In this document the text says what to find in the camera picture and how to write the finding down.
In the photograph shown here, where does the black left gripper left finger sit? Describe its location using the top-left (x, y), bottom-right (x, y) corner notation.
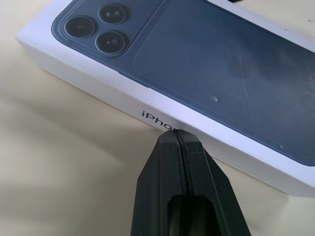
top-left (131, 128), bottom-right (189, 236)

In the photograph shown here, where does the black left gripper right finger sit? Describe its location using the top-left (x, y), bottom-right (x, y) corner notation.
top-left (175, 129), bottom-right (252, 236)

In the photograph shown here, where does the white box tray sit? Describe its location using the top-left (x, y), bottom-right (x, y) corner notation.
top-left (14, 0), bottom-right (315, 199)

